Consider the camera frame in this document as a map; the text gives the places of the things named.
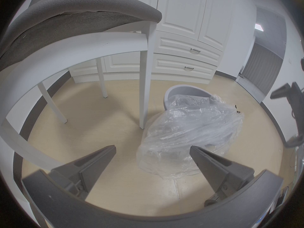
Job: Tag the white wardrobe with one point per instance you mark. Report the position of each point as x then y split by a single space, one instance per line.
185 13

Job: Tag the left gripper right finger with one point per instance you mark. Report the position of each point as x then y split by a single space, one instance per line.
213 170

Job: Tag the ceiling light panel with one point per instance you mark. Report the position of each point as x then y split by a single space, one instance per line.
259 27

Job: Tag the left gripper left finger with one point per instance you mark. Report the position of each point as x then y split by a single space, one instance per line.
95 167

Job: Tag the grey curtain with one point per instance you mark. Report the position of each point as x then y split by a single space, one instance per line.
263 70

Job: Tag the white trash bin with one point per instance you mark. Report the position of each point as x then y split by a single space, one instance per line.
187 90

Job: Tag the clear plastic bag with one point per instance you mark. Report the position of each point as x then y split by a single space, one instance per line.
185 132

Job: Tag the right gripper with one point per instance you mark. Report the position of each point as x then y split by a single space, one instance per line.
296 98

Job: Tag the grey padded white chair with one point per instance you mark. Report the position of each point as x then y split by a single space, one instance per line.
71 44

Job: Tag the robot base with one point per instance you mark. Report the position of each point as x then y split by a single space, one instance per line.
211 201

